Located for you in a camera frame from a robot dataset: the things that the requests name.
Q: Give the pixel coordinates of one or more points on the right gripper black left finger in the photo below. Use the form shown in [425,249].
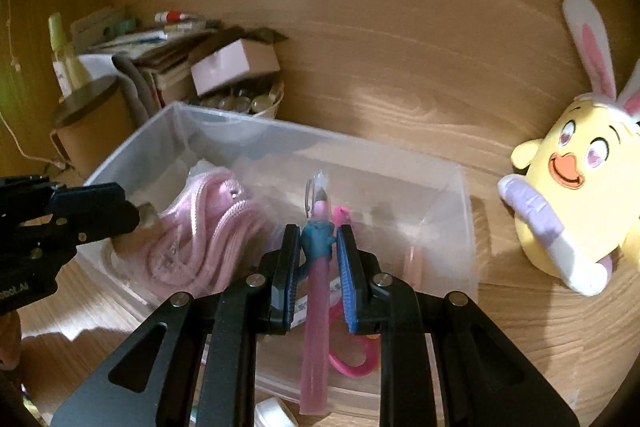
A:
[193,360]

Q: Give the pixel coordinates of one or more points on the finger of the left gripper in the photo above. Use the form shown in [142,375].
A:
[94,212]

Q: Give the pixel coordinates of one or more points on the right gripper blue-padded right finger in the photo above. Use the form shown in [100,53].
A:
[442,358]

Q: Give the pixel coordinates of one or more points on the pink pen clear cap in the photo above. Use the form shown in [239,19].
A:
[317,243]

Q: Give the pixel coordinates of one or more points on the peach pink tube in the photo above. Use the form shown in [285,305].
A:
[413,267]

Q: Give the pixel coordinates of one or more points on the white tape roll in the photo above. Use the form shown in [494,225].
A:
[273,412]

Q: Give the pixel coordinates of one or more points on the brown cylindrical container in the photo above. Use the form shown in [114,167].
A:
[90,124]

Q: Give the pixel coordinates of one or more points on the clear plastic storage bin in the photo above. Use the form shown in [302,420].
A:
[397,199]

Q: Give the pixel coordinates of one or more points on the green cap spray bottle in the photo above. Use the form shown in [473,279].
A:
[69,71]

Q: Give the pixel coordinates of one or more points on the stack of books papers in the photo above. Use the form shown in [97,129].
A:
[141,53]

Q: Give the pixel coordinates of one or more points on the yellow chick plush toy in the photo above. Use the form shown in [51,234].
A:
[575,192]

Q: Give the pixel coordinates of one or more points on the magenta pink scissors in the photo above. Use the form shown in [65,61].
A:
[352,356]

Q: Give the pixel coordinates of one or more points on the white bowl with jars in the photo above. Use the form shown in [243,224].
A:
[256,98]

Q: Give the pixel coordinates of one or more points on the red white marker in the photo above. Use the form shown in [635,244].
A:
[174,17]

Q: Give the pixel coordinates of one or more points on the small pink white box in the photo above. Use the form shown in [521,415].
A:
[240,60]

